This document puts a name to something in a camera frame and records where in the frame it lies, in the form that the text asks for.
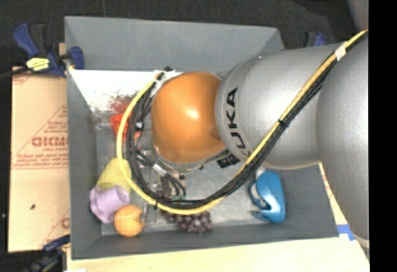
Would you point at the purple toy grape bunch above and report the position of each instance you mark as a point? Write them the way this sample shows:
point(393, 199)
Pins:
point(192, 223)

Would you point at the orange toy fruit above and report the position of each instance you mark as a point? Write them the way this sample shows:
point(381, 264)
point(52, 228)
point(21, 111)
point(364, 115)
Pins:
point(127, 221)

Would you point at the yellow-green plastic cup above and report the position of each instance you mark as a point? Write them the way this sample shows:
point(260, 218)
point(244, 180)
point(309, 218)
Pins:
point(111, 174)

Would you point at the lilac plastic cup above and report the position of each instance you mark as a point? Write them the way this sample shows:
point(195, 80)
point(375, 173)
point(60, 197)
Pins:
point(107, 202)

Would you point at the red plastic object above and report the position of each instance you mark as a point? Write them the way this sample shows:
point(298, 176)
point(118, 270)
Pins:
point(117, 124)

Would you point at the blue plastic object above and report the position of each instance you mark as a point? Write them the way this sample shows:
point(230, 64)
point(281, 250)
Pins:
point(273, 193)

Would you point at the grey metal bin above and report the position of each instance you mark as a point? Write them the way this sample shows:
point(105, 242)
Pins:
point(173, 44)

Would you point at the brown cardboard board red print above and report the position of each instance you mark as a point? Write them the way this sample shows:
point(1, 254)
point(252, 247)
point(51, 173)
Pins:
point(37, 128)

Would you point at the black cylinder on white bracket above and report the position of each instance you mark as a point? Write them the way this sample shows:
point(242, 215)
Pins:
point(227, 161)

